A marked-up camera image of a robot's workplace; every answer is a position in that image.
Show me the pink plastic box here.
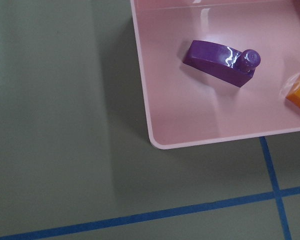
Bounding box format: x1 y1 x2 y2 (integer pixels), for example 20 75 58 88
130 0 300 150

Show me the purple toy block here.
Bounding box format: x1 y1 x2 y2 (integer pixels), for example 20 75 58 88
183 40 261 88

